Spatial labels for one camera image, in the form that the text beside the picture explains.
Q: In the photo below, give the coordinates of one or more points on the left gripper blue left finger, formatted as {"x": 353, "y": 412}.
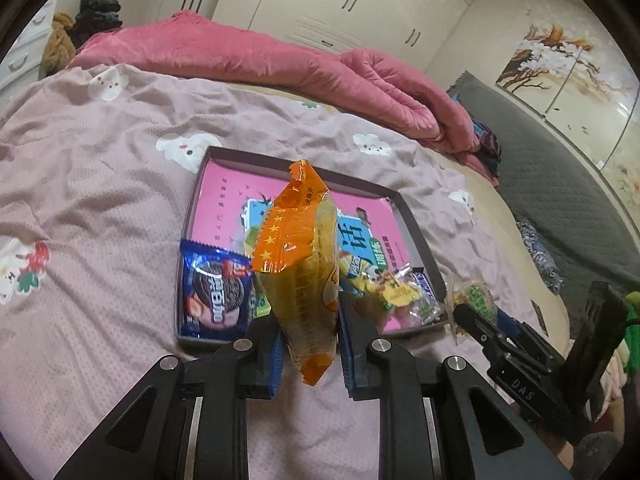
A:
{"x": 253, "y": 366}

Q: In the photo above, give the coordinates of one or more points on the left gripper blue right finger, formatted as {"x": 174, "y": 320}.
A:
{"x": 372, "y": 364}

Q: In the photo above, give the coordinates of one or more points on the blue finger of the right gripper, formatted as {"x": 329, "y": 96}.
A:
{"x": 521, "y": 334}
{"x": 479, "y": 328}

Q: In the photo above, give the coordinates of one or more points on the green jelly packet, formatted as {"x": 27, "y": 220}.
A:
{"x": 261, "y": 305}

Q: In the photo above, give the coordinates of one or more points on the clear crispy snack packet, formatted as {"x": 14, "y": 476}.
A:
{"x": 475, "y": 293}

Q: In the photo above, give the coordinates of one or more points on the blue Oreo packet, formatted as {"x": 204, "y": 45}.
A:
{"x": 216, "y": 287}

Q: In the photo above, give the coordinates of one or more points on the clear nut candy packet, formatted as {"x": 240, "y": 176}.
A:
{"x": 417, "y": 311}

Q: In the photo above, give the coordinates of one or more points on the yellow long snack packet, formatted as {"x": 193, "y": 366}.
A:
{"x": 373, "y": 293}

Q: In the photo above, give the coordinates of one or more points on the Snickers bar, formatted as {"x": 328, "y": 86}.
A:
{"x": 424, "y": 285}

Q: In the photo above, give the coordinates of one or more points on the orange rice cracker packet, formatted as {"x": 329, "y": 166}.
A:
{"x": 296, "y": 259}

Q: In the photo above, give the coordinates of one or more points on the dark patterned pillow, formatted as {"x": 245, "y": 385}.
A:
{"x": 542, "y": 258}

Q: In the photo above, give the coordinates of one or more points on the dark shallow box tray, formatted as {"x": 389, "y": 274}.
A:
{"x": 383, "y": 211}

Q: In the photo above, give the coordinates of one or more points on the grey padded headboard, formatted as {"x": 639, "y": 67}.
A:
{"x": 544, "y": 183}

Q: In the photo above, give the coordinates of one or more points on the pink Chinese workbook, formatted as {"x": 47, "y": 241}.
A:
{"x": 229, "y": 202}

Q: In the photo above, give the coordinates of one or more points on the folded colourful clothes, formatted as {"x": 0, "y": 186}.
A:
{"x": 490, "y": 152}

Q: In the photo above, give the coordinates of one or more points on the lilac patterned bedspread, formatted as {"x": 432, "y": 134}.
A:
{"x": 97, "y": 170}

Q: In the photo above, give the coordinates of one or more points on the pink quilt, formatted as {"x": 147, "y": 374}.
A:
{"x": 363, "y": 81}

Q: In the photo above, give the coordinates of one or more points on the white wardrobe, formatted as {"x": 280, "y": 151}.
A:
{"x": 410, "y": 30}

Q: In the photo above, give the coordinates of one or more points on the brown knitted blanket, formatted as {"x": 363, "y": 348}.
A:
{"x": 59, "y": 50}

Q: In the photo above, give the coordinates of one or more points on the white drawer cabinet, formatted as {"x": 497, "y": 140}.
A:
{"x": 21, "y": 66}

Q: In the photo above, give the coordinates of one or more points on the pile of dark clothes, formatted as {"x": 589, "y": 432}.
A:
{"x": 95, "y": 16}

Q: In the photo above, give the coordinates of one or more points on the floral wall painting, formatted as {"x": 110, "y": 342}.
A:
{"x": 569, "y": 70}

